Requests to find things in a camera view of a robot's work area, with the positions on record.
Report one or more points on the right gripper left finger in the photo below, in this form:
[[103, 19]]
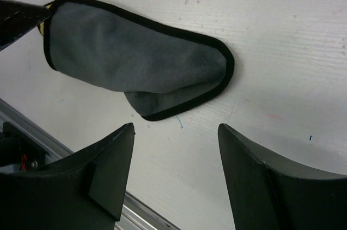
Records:
[[84, 190]]

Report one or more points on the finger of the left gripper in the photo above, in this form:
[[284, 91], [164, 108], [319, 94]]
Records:
[[19, 18]]

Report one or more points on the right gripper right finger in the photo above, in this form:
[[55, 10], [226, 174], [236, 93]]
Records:
[[269, 191]]

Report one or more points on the aluminium mounting rail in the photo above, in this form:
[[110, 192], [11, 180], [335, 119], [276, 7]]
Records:
[[134, 214]]

